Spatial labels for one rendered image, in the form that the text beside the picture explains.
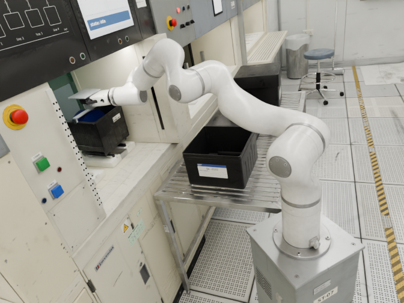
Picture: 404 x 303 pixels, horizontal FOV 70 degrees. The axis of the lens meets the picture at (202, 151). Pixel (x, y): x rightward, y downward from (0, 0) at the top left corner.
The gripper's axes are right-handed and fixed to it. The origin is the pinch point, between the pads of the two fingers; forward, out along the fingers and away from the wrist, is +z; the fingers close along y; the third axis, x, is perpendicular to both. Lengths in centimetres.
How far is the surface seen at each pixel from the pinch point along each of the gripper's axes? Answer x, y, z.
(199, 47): -13, 160, 5
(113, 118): -11.8, 2.5, -9.0
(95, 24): 31.3, -13.5, -29.5
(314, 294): -54, -42, -103
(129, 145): -29.0, 5.0, -10.6
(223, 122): -33, 41, -51
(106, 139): -18.9, -6.8, -8.5
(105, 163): -30.5, -10.4, -5.7
